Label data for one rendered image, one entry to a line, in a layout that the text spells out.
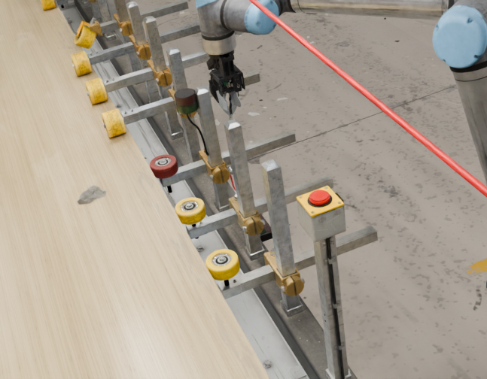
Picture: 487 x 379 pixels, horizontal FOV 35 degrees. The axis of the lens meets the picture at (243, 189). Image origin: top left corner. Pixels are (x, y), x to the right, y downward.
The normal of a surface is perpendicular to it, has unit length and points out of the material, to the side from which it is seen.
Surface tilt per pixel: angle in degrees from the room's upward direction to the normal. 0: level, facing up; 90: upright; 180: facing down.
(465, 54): 83
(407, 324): 0
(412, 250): 0
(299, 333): 0
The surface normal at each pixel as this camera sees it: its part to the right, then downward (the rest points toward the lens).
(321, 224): 0.37, 0.50
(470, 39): -0.61, 0.43
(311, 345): -0.15, -0.80
